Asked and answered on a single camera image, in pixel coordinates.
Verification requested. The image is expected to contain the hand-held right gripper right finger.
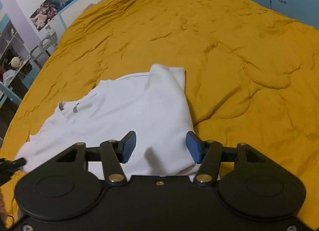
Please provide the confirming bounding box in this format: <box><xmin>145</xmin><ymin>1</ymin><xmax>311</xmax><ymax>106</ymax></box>
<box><xmin>186</xmin><ymin>131</ymin><xmax>269</xmax><ymax>188</ymax></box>

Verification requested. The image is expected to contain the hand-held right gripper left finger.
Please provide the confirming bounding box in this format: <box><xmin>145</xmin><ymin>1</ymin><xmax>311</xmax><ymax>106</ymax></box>
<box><xmin>53</xmin><ymin>131</ymin><xmax>137</xmax><ymax>186</ymax></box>

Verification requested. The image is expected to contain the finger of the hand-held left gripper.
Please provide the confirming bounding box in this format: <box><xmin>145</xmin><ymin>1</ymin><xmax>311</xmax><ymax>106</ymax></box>
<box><xmin>0</xmin><ymin>157</ymin><xmax>27</xmax><ymax>185</ymax></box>

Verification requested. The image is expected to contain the white printed t-shirt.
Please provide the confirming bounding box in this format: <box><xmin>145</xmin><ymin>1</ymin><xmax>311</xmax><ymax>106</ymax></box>
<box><xmin>15</xmin><ymin>64</ymin><xmax>221</xmax><ymax>181</ymax></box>

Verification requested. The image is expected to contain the mustard yellow quilted blanket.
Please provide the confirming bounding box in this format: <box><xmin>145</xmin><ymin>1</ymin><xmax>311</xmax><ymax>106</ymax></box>
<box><xmin>0</xmin><ymin>0</ymin><xmax>319</xmax><ymax>230</ymax></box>

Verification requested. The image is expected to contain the blue desk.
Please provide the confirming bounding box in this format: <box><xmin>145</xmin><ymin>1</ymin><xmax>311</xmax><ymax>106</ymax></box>
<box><xmin>0</xmin><ymin>54</ymin><xmax>43</xmax><ymax>107</ymax></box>

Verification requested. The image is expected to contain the white wall shelf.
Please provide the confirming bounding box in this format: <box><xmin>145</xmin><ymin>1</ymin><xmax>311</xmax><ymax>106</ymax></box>
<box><xmin>0</xmin><ymin>13</ymin><xmax>28</xmax><ymax>72</ymax></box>

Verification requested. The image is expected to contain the grey chair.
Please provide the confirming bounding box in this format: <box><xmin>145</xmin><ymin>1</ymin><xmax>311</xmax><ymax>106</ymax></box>
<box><xmin>30</xmin><ymin>25</ymin><xmax>59</xmax><ymax>70</ymax></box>

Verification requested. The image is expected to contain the light blue chair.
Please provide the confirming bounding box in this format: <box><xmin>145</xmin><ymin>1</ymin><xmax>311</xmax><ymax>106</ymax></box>
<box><xmin>0</xmin><ymin>82</ymin><xmax>23</xmax><ymax>108</ymax></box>

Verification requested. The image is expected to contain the anime wall poster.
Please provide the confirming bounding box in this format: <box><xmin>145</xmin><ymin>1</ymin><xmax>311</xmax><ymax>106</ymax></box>
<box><xmin>30</xmin><ymin>0</ymin><xmax>116</xmax><ymax>31</ymax></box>

